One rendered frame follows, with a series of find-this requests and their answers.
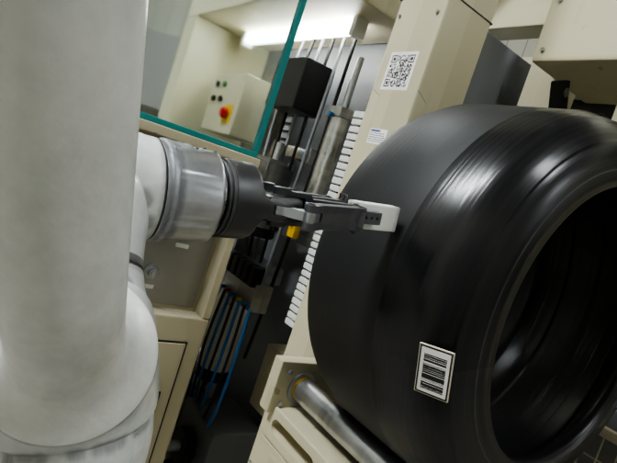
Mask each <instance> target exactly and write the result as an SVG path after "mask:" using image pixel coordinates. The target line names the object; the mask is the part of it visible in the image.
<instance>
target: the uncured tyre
mask: <svg viewBox="0 0 617 463"><path fill-rule="evenodd" d="M341 193H343V194H347V195H348V198H347V202H346V203H348V200H349V199H353V200H360V201H366V202H373V203H379V204H386V205H392V206H395V207H399V208H400V211H399V215H398V222H397V226H396V229H395V231H394V232H392V231H374V230H365V229H363V230H362V231H356V232H355V234H352V233H349V232H347V231H322V234H321V236H320V240H319V244H318V247H317V250H316V253H315V257H314V261H313V265H312V269H311V274H310V280H309V287H308V331H309V337H310V342H311V346H312V350H313V354H314V356H315V359H316V362H317V365H318V367H319V369H320V373H321V375H322V376H323V377H324V379H325V381H326V383H327V385H328V386H329V388H330V390H331V392H332V394H333V396H334V397H335V399H336V400H337V401H338V402H339V403H340V404H341V406H342V407H343V408H344V409H345V410H346V411H347V412H348V413H349V414H351V415H352V416H353V417H354V418H355V419H356V420H357V421H358V422H359V423H361V424H362V425H363V426H364V427H365V428H366V429H367V430H369V431H370V432H371V433H372V434H373V435H374V436H376V437H377V438H378V439H379V440H380V441H381V442H382V443H384V444H385V445H386V446H387V447H388V448H389V449H390V450H392V451H393V452H394V453H395V454H396V455H397V456H398V457H400V458H401V459H402V460H403V461H404V462H405V463H573V462H574V461H575V460H576V459H577V458H578V457H579V456H580V455H581V454H582V453H583V452H584V451H585V450H586V449H587V448H588V447H589V445H590V444H591V443H592V442H593V441H594V440H595V438H596V437H597V436H598V435H599V433H600V432H601V431H602V429H603V428H604V427H605V425H606V424H607V423H608V421H609V420H610V419H611V417H612V416H613V414H614V413H615V411H616V410H617V121H614V120H611V119H607V118H605V117H603V116H600V115H598V114H595V113H592V112H589V111H586V110H579V109H564V108H550V107H520V106H505V105H490V104H462V105H456V106H452V107H447V108H443V109H440V110H436V111H433V112H431V113H428V114H425V115H423V116H420V117H418V118H416V119H414V120H412V121H410V122H409V123H407V124H405V125H404V126H402V127H400V128H399V129H398V130H396V131H394V132H393V133H392V134H390V135H389V136H388V137H387V138H385V139H384V140H383V141H382V142H381V143H380V144H379V145H378V146H377V147H375V148H374V150H373V151H372V152H371V153H370V154H369V155H368V156H367V157H366V158H365V159H364V161H363V162H362V163H361V164H360V165H359V167H358V168H357V169H356V171H355V172H354V173H353V175H352V176H351V178H350V179H349V181H348V182H347V184H346V185H345V187H344V188H343V190H342V192H341ZM420 342H423V343H425V344H430V345H433V346H436V347H439V348H442V349H444V350H447V351H450V352H453V353H455V357H454V368H453V375H452V381H451V387H450V393H449V399H448V402H447V403H446V402H444V401H440V400H437V399H435V398H433V397H431V396H428V395H426V394H423V393H421V392H418V391H416V390H414V384H415V378H416V370H417V364H418V356H419V349H420Z"/></svg>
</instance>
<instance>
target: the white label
mask: <svg viewBox="0 0 617 463"><path fill-rule="evenodd" d="M454 357H455V353H453V352H450V351H447V350H444V349H442V348H439V347H436V346H433V345H430V344H425V343H423V342H420V349H419V356H418V364H417V370H416V378H415V384H414V390H416V391H418V392H421V393H423V394H426V395H428V396H431V397H433V398H435V399H437V400H440V401H444V402H446V403H447V402H448V399H449V393H450V387H451V381H452V375H453V368H454Z"/></svg>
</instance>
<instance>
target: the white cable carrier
mask: <svg viewBox="0 0 617 463"><path fill-rule="evenodd" d="M364 114H365V113H364V112H363V111H355V112H354V114H353V117H354V118H359V119H353V120H352V124H353V125H356V126H358V127H355V126H350V128H349V131H350V132H354V133H355V134H352V133H347V136H346V139H347V140H352V141H345V142H344V145H343V146H344V147H348V148H351V149H345V148H342V153H343V154H348V156H344V155H340V158H339V161H342V162H345V164H343V163H337V166H336V167H337V168H339V169H342V170H343V171H341V170H337V169H335V172H334V175H336V176H339V177H340V178H339V177H336V176H334V177H333V178H332V180H331V182H332V183H334V184H337V186H336V185H333V184H331V185H330V190H333V191H336V193H333V192H330V191H328V194H327V195H329V196H331V197H332V198H337V195H338V192H339V189H340V186H341V183H342V179H343V176H344V173H345V170H346V167H347V164H348V162H349V159H350V156H351V153H352V150H353V146H354V143H355V140H356V137H357V134H358V131H359V129H360V126H361V123H362V120H363V117H364ZM315 232H316V233H318V234H316V233H314V235H313V238H312V239H313V240H315V241H317V242H318V241H319V240H320V235H321V234H322V231H315ZM319 234H320V235H319ZM310 246H312V247H314V248H316V249H317V247H318V243H316V242H313V241H312V242H311V245H310ZM308 253H309V254H311V255H313V256H314V257H315V253H316V250H314V249H312V248H309V249H308ZM314 257H312V256H310V255H307V257H306V261H308V262H309V263H308V262H305V263H304V265H303V267H304V268H306V269H307V270H308V271H307V270H305V269H302V272H301V274H302V275H303V276H305V277H307V278H304V277H299V280H298V281H299V282H301V283H303V284H304V285H302V284H300V283H297V289H299V290H300V291H299V290H297V289H296V290H295V293H294V295H295V297H293V299H292V301H291V302H293V303H294V304H296V305H297V306H296V305H294V304H291V305H290V308H289V309H290V310H292V311H288V313H287V316H288V317H289V318H288V317H286V320H285V323H286V324H287V325H289V326H290V327H291V328H293V326H294V323H295V320H296V317H297V313H298V310H299V307H300V304H301V301H302V299H303V296H304V293H305V290H306V287H307V284H308V282H309V277H310V274H311V269H312V265H313V261H314ZM310 263H311V264H310ZM301 291H302V292H301ZM290 318H291V319H290Z"/></svg>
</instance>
